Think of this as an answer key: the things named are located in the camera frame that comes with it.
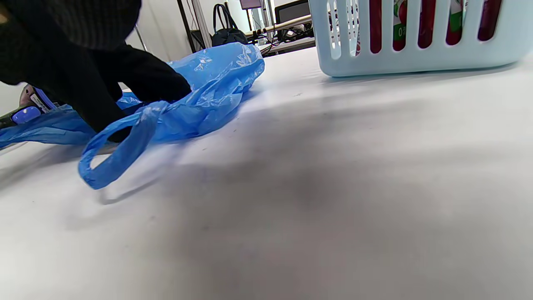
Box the cluttered background desk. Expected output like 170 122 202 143
245 15 317 57

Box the person's right hand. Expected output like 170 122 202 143
0 0 192 143

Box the black blue barcode scanner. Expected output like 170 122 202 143
0 83 57 128

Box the black handbag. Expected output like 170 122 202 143
211 4 249 47

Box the light blue plastic basket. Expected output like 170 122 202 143
308 0 533 78

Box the blue plastic bag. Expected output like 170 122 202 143
0 42 266 190

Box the black monitor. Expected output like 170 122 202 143
275 0 311 25

